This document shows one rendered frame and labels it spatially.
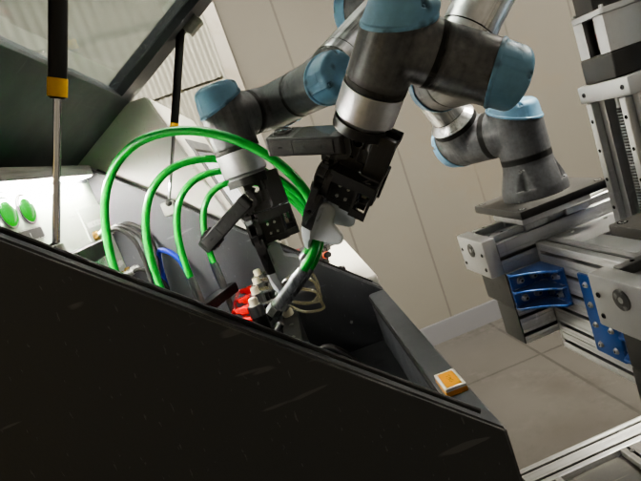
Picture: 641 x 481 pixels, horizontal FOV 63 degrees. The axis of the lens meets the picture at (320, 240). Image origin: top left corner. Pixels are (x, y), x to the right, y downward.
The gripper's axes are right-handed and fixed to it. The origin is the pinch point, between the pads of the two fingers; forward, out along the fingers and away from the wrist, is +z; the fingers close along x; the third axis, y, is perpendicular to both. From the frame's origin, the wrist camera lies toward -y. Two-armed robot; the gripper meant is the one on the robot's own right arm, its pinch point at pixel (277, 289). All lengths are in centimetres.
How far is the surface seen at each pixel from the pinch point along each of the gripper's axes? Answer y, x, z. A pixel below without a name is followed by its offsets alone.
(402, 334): 18.1, 1.1, 16.2
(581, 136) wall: 182, 207, 27
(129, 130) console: -21, 35, -38
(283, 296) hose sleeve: 1.5, -11.7, -1.5
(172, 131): -5.4, -8.6, -29.9
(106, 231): -22.3, -1.4, -19.3
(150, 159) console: -19, 35, -30
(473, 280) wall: 94, 201, 84
